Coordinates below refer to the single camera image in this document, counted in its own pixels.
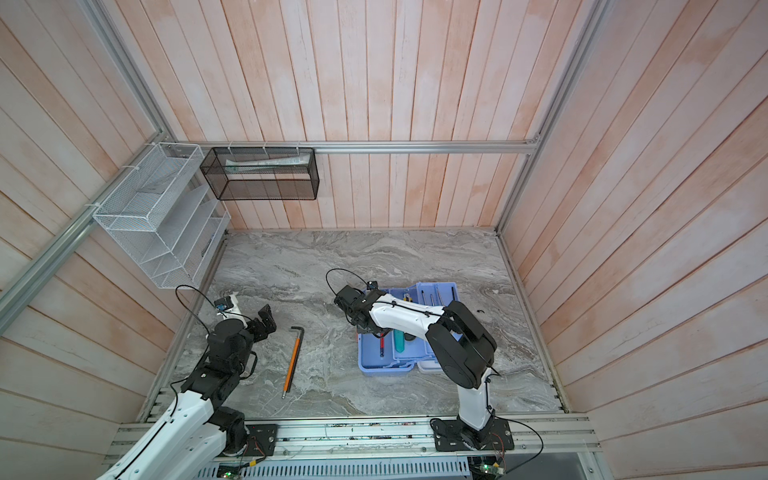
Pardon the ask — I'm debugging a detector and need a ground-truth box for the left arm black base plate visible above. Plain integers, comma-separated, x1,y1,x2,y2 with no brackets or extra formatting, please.
193,423,280,458

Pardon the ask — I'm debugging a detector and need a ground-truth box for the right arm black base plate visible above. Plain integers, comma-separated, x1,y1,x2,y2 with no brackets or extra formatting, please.
429,417,514,452

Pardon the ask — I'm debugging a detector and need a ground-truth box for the white ventilated cable duct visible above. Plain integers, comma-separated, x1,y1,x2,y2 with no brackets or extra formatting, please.
161,456,472,479

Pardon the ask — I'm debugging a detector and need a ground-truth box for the white and blue tool box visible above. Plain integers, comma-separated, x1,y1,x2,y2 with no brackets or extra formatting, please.
357,281,475,377

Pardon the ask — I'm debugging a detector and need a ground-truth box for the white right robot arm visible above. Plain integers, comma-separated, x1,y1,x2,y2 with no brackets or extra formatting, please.
334,286,497,432

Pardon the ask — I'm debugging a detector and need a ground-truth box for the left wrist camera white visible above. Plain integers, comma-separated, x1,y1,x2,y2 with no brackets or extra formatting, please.
213,294,244,319

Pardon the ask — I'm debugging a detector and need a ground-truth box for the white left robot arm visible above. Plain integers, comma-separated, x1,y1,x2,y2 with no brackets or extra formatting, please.
101,304,277,479

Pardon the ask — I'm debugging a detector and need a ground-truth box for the aluminium frame horizontal bar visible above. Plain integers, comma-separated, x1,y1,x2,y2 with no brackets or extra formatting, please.
191,140,539,154

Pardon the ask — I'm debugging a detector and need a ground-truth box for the teal utility knife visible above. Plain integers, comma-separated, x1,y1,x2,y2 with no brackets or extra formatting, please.
393,330,406,354

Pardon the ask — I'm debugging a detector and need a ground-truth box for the black wire mesh basket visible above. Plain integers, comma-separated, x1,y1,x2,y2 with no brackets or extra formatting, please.
200,146,320,201

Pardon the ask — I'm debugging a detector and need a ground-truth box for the white wire mesh shelf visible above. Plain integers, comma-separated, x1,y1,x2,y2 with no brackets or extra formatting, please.
94,143,231,290

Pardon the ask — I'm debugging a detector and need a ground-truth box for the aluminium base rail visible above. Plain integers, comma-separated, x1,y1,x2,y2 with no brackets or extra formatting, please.
103,413,602,464

